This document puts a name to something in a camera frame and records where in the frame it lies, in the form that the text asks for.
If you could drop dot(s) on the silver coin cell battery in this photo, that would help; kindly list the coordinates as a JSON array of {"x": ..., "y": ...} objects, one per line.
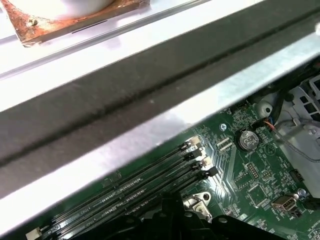
[{"x": 248, "y": 141}]

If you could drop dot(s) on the green motherboard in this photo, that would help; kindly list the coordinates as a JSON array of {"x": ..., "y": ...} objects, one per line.
[{"x": 225, "y": 175}]

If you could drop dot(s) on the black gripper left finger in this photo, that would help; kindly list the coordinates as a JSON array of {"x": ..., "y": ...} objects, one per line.
[{"x": 150, "y": 227}]

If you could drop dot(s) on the black PC case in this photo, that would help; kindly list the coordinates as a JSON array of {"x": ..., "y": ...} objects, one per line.
[{"x": 125, "y": 100}]

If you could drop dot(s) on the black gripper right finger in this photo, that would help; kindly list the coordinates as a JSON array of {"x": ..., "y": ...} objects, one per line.
[{"x": 195, "y": 231}]

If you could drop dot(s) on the grey metal bracket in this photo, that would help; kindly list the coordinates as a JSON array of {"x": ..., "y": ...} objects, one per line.
[{"x": 300, "y": 132}]

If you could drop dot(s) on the CPU socket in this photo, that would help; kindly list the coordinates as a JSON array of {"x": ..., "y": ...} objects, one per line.
[{"x": 192, "y": 202}]

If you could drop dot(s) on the silver internal USB port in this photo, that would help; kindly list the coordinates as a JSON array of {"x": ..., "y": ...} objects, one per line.
[{"x": 283, "y": 203}]

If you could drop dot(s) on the metal drive cage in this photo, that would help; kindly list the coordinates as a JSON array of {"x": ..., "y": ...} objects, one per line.
[{"x": 312, "y": 82}]

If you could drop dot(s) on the silver board screw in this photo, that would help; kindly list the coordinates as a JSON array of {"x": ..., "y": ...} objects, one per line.
[{"x": 223, "y": 126}]

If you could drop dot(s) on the brown square base plate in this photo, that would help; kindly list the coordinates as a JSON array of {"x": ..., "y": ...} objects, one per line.
[{"x": 50, "y": 30}]

